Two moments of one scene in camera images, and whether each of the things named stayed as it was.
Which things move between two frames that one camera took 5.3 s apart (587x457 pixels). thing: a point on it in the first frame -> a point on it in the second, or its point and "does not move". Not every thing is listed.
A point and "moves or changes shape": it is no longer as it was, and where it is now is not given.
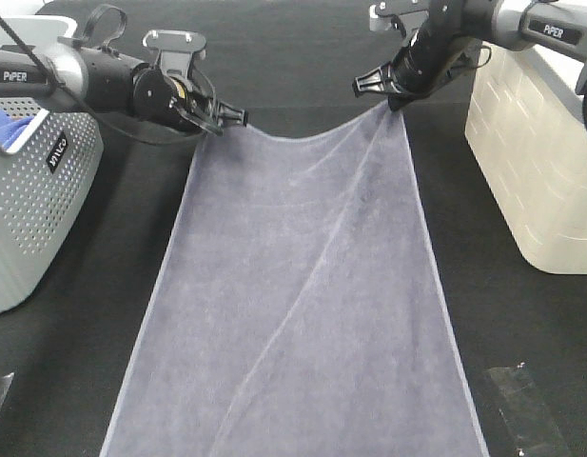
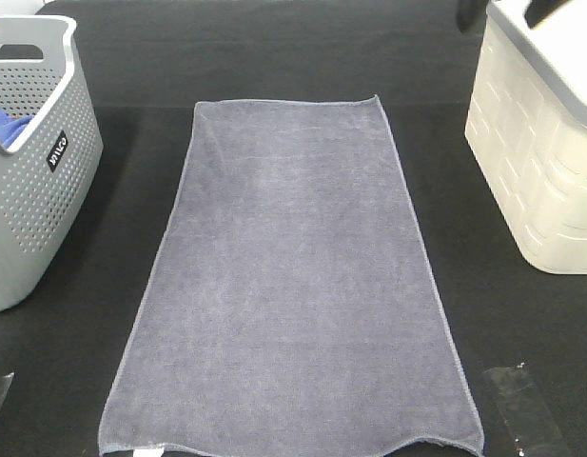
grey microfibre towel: [300, 309] moves or changes shape
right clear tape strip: [532, 427] does not move
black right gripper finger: [400, 100] -> [538, 9]
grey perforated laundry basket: [40, 180] does not move
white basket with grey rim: [528, 136] does not move
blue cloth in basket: [4, 128] does not move
